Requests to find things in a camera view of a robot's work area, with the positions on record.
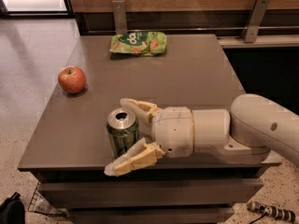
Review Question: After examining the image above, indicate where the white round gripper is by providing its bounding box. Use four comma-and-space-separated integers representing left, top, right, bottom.
104, 98, 193, 176

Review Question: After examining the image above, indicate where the green soda can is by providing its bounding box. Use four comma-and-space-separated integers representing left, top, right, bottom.
107, 108, 139, 158

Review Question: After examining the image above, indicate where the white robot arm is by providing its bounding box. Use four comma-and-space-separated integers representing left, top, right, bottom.
105, 94, 299, 176

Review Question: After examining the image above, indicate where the green rice chip bag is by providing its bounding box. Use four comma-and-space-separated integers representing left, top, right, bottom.
109, 31, 167, 56

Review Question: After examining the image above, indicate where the black bag on floor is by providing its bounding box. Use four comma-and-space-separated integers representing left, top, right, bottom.
0, 192, 25, 224

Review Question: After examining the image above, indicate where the lower grey drawer front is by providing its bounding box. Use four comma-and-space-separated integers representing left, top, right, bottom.
68, 207, 234, 224

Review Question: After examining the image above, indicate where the grey drawer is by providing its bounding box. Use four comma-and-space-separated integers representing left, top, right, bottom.
39, 178, 263, 209
68, 207, 234, 224

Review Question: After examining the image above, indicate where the red apple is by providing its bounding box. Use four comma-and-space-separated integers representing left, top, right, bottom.
58, 66, 87, 94

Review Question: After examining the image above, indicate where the upper grey drawer front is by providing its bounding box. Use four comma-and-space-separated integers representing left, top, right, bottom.
39, 178, 263, 209

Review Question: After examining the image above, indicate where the white power strip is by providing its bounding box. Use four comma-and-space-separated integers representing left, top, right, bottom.
247, 201, 299, 224

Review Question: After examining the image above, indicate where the left metal wall bracket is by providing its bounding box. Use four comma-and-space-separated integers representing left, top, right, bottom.
112, 0, 128, 35

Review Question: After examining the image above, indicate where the metal wall bracket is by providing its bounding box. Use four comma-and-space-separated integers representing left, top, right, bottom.
240, 0, 270, 43
112, 0, 128, 35

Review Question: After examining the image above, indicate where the wire basket on floor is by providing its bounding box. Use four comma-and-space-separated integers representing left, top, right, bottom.
27, 183, 67, 217

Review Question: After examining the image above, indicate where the right metal wall bracket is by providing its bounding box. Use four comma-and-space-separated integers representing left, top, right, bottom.
240, 0, 270, 43

